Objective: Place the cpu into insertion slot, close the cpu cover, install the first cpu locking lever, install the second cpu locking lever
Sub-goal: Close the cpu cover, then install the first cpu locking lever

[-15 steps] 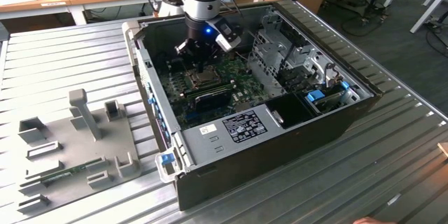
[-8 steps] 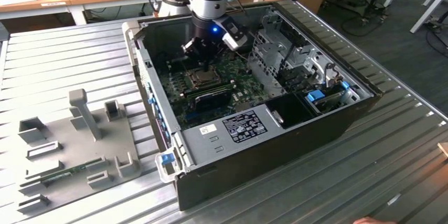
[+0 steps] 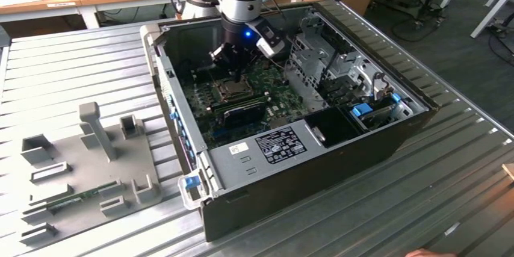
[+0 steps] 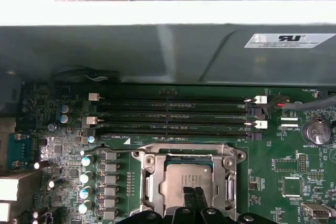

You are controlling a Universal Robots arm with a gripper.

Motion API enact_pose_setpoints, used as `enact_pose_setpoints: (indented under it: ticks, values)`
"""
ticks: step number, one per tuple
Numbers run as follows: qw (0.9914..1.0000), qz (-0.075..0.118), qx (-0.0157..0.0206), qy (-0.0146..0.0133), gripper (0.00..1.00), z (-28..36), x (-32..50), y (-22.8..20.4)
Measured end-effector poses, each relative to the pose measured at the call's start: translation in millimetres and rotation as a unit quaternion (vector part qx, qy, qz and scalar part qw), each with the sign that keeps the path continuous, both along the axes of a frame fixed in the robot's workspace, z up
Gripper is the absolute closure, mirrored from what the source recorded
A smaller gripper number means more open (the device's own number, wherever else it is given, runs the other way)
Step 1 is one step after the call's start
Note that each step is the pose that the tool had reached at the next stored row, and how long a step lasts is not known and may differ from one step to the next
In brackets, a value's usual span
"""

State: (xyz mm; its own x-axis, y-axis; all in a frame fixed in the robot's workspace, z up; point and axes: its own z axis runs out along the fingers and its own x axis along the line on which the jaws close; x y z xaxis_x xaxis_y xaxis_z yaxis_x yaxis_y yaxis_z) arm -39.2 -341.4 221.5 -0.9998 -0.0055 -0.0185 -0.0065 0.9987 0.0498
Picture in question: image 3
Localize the CPU chip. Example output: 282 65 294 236
223 81 249 97

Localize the CPU socket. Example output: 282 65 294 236
213 76 258 104

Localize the green RAM stick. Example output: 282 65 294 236
209 96 270 113
43 182 122 212

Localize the green motherboard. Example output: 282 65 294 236
176 58 329 149

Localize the metal drive cage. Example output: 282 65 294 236
287 8 377 103

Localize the black graphics card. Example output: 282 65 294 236
222 101 267 129

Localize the grey power supply unit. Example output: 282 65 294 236
205 119 329 192

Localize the blue case latch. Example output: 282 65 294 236
182 175 201 192

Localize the grey parts rack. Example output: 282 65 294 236
18 101 164 247

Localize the black PC case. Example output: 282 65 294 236
139 0 441 243

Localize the white table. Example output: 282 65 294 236
469 0 514 40

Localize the wooden board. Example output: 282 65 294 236
501 163 514 186

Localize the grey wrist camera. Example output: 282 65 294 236
245 19 289 59

